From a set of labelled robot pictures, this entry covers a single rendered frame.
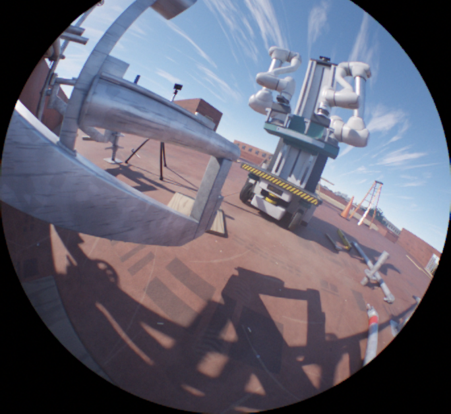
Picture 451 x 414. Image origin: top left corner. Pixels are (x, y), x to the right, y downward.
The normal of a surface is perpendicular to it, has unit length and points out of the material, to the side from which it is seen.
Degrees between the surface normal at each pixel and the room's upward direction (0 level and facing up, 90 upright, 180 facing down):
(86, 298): 0
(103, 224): 90
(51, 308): 0
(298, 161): 90
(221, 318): 0
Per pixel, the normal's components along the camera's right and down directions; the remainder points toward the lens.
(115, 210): 0.82, 0.43
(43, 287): 0.35, -0.90
